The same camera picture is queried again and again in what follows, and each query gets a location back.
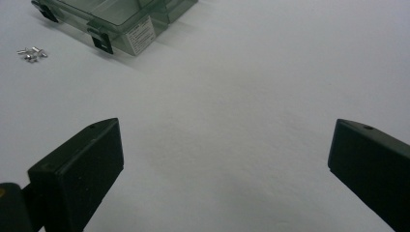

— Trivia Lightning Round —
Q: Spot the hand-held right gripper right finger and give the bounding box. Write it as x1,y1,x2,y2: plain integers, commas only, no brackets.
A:
327,118,410,232

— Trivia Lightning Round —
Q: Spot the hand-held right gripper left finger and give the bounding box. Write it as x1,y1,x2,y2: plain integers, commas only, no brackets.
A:
27,117,125,232

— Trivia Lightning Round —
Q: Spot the transparent grey plastic storage box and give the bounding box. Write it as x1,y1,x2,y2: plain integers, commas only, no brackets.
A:
31,0,199,57

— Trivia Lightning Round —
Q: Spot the cluster of small silver screws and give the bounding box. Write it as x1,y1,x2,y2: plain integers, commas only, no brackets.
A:
16,45,49,64

